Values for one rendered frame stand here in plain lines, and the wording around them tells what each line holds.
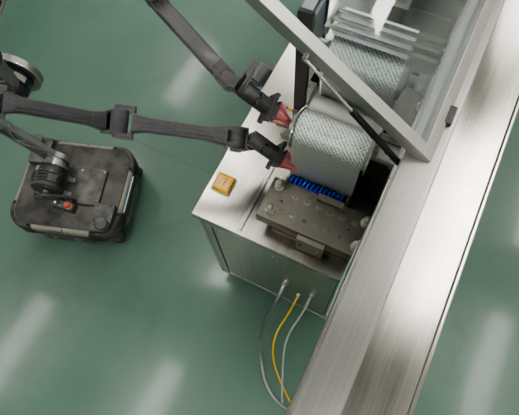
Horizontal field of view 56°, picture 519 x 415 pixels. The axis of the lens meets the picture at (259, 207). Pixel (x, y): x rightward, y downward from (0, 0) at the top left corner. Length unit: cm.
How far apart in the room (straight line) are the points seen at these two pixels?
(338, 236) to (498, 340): 139
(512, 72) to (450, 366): 161
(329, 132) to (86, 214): 160
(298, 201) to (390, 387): 77
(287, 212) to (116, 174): 133
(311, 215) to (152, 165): 154
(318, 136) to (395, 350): 68
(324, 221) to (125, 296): 144
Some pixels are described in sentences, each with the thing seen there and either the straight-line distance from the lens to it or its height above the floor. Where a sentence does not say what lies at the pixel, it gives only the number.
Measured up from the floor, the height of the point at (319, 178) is 108.
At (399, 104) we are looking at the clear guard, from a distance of 110.
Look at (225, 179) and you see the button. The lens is 189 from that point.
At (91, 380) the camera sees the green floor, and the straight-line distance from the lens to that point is 279.
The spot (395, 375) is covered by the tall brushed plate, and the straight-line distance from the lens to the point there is 120.
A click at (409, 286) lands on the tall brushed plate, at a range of 124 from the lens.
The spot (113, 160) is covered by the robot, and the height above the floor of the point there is 24.
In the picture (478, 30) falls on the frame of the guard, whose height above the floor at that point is 167.
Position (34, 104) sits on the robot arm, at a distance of 163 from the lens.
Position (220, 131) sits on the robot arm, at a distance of 163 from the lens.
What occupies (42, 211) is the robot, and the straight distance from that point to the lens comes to 286.
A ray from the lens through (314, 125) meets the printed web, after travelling 153.
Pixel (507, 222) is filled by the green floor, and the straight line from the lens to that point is 306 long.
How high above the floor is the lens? 261
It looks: 68 degrees down
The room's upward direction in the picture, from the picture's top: 7 degrees counter-clockwise
